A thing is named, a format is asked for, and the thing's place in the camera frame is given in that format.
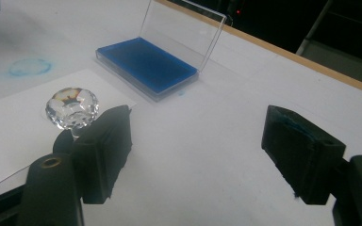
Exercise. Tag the white paper sheet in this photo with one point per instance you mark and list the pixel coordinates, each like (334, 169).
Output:
(12, 132)

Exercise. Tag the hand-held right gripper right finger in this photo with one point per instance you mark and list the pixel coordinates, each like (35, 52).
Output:
(301, 157)

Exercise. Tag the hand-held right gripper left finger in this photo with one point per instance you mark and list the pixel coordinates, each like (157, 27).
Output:
(102, 157)

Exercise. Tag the blue ink pad clear lid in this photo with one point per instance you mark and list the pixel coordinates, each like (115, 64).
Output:
(147, 62)

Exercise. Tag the wooden table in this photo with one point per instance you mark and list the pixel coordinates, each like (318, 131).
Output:
(295, 56)

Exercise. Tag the white desk frame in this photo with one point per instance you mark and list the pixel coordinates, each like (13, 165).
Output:
(314, 28)

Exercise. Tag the large white table cover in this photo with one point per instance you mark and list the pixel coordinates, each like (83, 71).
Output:
(201, 141)

